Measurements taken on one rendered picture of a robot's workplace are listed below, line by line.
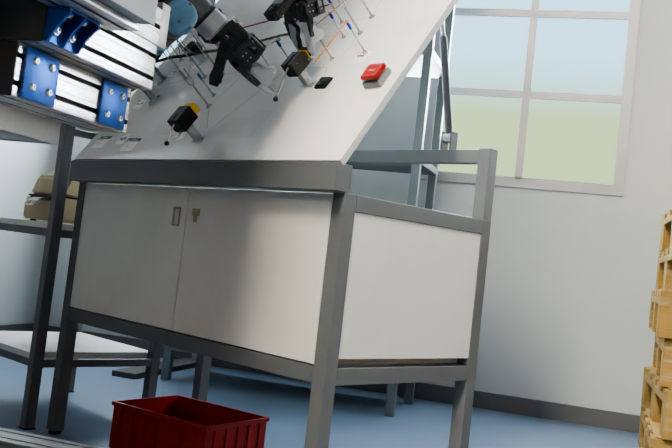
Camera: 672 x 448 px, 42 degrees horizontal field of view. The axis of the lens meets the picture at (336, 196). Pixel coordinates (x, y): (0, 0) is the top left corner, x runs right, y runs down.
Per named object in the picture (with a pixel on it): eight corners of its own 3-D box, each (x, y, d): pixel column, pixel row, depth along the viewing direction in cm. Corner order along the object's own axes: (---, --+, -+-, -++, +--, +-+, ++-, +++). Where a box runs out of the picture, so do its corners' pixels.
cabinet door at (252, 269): (310, 364, 198) (330, 193, 201) (169, 330, 236) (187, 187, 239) (318, 364, 200) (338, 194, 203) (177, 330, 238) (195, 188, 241)
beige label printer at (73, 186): (54, 222, 287) (62, 164, 288) (20, 219, 301) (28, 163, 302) (129, 231, 310) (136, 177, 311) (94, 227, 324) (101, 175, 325)
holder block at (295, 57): (288, 77, 230) (280, 65, 228) (299, 63, 232) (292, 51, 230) (298, 76, 227) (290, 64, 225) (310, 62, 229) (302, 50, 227)
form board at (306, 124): (77, 163, 280) (73, 159, 279) (249, -28, 329) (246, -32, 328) (344, 166, 198) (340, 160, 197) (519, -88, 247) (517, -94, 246)
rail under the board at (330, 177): (333, 190, 196) (336, 161, 196) (68, 180, 277) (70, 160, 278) (350, 193, 200) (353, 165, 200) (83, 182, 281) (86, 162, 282)
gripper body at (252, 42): (265, 55, 216) (230, 20, 213) (241, 78, 219) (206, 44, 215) (268, 48, 223) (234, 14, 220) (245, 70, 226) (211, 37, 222)
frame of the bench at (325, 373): (305, 549, 193) (345, 192, 198) (45, 432, 275) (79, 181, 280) (462, 513, 236) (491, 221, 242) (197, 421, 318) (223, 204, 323)
